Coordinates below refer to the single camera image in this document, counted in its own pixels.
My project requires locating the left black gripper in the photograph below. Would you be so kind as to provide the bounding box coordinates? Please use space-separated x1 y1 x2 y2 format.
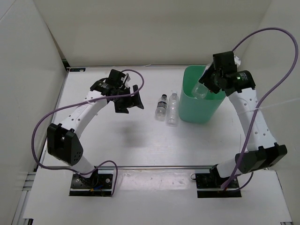
111 85 143 113

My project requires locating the blue-label clear bottle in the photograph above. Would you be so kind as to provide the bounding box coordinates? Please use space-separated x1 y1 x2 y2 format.
191 56 242 99

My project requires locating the small black-cap clear bottle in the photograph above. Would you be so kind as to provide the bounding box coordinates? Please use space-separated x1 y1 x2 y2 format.
155 94 168 121

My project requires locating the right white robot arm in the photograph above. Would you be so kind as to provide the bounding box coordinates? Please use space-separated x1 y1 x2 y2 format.
197 63 287 189

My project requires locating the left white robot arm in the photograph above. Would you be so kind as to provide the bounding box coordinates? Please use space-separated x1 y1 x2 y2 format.
47 78 144 188

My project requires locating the green plastic bin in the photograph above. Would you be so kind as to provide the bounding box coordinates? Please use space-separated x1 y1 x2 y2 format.
179 65 226 124

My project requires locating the clear crushed plastic bottle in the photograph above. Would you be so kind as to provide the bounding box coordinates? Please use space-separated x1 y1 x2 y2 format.
166 92 180 127

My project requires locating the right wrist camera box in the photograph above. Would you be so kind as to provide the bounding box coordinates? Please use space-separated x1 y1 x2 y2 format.
213 51 237 74

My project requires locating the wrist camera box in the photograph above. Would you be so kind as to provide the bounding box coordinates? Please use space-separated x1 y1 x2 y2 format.
105 69 126 88
213 51 237 74

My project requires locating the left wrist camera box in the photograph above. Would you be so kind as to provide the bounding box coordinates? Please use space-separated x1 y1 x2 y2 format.
105 69 126 88

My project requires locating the aluminium frame rail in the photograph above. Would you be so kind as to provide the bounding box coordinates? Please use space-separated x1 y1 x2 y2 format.
223 70 251 110

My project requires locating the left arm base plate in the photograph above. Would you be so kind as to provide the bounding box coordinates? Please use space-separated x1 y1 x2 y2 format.
69 170 114 197

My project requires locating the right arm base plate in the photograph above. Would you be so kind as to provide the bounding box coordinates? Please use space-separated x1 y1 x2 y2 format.
190 170 242 199

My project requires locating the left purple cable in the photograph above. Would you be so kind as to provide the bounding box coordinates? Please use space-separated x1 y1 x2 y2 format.
31 69 145 196

